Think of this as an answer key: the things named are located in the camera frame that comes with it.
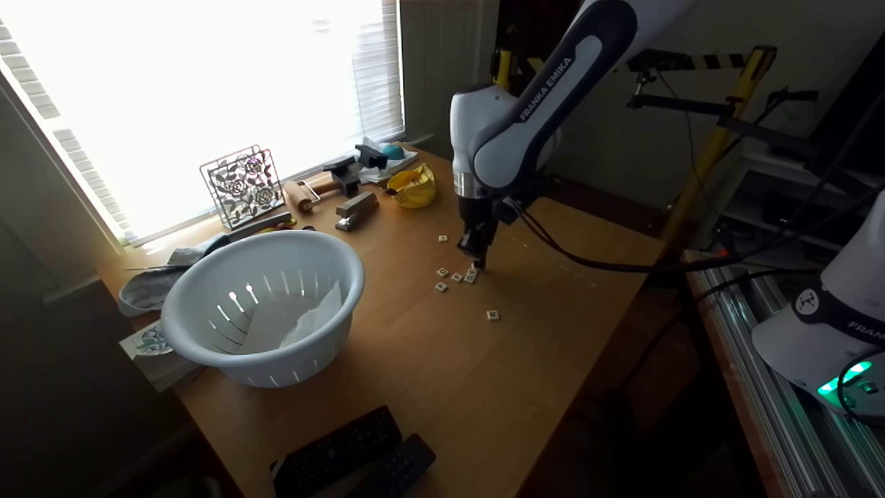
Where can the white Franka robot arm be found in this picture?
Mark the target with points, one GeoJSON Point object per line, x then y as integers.
{"type": "Point", "coordinates": [542, 101]}

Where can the grey cloth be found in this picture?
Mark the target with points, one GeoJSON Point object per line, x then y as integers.
{"type": "Point", "coordinates": [153, 286]}

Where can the yellow post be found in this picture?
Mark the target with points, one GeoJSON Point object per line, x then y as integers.
{"type": "Point", "coordinates": [713, 146]}
{"type": "Point", "coordinates": [502, 69]}

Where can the white window blind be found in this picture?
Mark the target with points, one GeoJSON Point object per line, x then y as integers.
{"type": "Point", "coordinates": [376, 72]}

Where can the white letter tile M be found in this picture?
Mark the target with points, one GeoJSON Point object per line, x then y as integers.
{"type": "Point", "coordinates": [470, 278]}

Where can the black camera on boom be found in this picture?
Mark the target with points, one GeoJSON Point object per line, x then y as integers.
{"type": "Point", "coordinates": [663, 58]}

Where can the dark grey stapler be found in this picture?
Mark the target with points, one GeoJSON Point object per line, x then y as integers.
{"type": "Point", "coordinates": [354, 212]}

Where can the patterned paper pad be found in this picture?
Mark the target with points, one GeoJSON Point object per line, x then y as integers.
{"type": "Point", "coordinates": [153, 344]}

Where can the white shelf unit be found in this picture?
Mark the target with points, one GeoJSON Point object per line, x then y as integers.
{"type": "Point", "coordinates": [784, 184]}

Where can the white letter tile E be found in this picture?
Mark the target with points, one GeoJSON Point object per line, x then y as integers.
{"type": "Point", "coordinates": [470, 271]}

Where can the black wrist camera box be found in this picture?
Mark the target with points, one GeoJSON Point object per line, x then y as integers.
{"type": "Point", "coordinates": [508, 212]}

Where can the black clamp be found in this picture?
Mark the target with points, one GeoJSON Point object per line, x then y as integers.
{"type": "Point", "coordinates": [345, 173]}

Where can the small white letter tile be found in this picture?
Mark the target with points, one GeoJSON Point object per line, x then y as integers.
{"type": "Point", "coordinates": [442, 236]}
{"type": "Point", "coordinates": [439, 286]}
{"type": "Point", "coordinates": [453, 278]}
{"type": "Point", "coordinates": [439, 271]}

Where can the black white patterned cube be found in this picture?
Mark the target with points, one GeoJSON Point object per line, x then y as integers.
{"type": "Point", "coordinates": [240, 185]}

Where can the white letter tile R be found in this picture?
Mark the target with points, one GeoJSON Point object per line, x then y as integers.
{"type": "Point", "coordinates": [493, 315]}

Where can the yellow black striped bar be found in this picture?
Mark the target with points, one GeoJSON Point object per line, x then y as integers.
{"type": "Point", "coordinates": [723, 61]}

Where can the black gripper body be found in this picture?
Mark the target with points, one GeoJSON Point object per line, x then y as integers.
{"type": "Point", "coordinates": [477, 213]}

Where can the black electronic device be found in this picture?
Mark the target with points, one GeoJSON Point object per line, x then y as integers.
{"type": "Point", "coordinates": [341, 451]}

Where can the yellow bowl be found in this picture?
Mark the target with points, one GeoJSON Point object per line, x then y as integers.
{"type": "Point", "coordinates": [416, 191]}

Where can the aluminium rail frame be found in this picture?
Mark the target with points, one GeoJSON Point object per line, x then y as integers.
{"type": "Point", "coordinates": [775, 404]}

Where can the white plastic colander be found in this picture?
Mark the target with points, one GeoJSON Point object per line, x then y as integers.
{"type": "Point", "coordinates": [278, 252]}

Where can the teal black tool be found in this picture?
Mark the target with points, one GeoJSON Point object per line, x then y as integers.
{"type": "Point", "coordinates": [387, 152]}

